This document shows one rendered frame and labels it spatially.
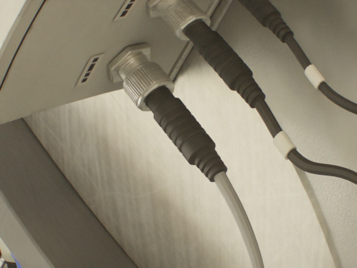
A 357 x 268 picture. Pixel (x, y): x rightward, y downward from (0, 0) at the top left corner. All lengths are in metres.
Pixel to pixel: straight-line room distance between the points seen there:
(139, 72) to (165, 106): 0.02
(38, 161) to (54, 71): 0.13
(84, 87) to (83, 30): 0.04
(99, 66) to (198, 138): 0.05
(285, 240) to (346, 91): 0.08
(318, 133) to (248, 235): 0.05
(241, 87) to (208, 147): 0.03
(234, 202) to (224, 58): 0.05
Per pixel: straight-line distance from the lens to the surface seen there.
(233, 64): 0.84
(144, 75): 0.87
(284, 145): 0.82
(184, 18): 0.85
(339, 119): 0.85
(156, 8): 0.86
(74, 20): 0.83
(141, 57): 0.88
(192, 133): 0.86
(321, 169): 0.81
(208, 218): 0.91
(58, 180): 0.97
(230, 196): 0.85
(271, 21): 0.81
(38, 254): 0.93
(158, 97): 0.87
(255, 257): 0.85
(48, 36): 0.83
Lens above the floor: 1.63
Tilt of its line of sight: 9 degrees down
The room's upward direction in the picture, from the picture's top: 5 degrees counter-clockwise
